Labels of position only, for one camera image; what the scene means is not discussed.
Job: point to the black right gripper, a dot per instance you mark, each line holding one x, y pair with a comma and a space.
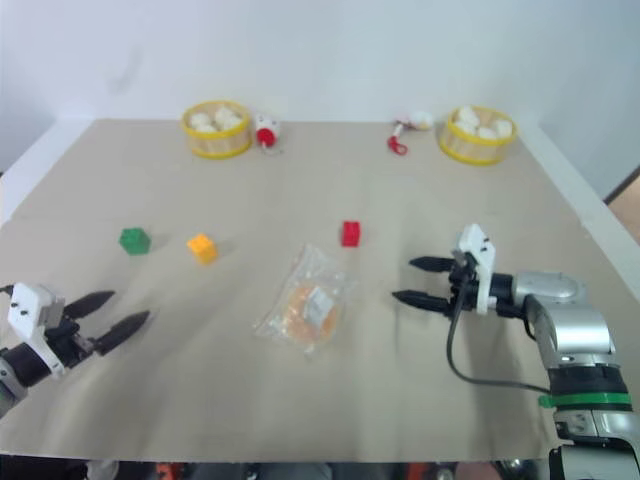
462, 287

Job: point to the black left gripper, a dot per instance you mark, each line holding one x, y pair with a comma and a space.
67, 340

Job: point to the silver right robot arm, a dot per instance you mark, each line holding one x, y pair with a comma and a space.
575, 330

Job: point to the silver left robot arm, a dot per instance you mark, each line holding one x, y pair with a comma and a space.
12, 372

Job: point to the green toy block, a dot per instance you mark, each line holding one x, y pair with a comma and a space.
135, 241

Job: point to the red toy block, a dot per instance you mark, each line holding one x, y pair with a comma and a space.
351, 234

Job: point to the yellow toy block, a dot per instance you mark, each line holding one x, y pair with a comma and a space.
202, 249

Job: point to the clear bag with orange snack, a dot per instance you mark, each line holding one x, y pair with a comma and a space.
307, 305

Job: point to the yellow bamboo steamer basket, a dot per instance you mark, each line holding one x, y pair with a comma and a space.
475, 147
217, 142

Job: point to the red and white hook toy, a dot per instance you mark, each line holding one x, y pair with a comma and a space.
407, 127

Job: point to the white steamed bun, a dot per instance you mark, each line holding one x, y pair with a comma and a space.
485, 133
201, 121
226, 116
467, 116
502, 127

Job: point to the beige paper table cover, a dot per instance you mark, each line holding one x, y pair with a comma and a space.
300, 390

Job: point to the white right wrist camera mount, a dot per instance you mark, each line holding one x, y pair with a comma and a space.
477, 247

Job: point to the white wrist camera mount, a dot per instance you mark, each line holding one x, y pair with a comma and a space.
25, 305
477, 247

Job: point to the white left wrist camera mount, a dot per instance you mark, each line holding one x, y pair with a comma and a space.
25, 305

